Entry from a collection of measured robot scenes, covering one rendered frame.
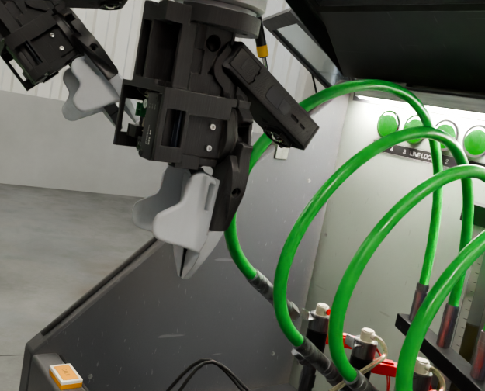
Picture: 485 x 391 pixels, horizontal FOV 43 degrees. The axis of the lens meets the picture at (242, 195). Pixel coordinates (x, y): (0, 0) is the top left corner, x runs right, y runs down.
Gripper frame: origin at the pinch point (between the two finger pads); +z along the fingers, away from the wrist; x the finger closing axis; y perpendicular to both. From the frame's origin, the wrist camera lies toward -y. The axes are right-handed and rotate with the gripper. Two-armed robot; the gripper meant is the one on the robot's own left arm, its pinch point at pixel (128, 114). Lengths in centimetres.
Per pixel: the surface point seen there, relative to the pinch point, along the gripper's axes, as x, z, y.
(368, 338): 11.8, 36.7, -4.3
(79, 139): -634, 21, -121
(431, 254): 1.8, 41.4, -24.2
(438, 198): 3.9, 34.7, -28.7
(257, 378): -36, 57, 0
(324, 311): 4.4, 34.3, -4.5
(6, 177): -643, 9, -33
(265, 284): 7.5, 24.5, 0.8
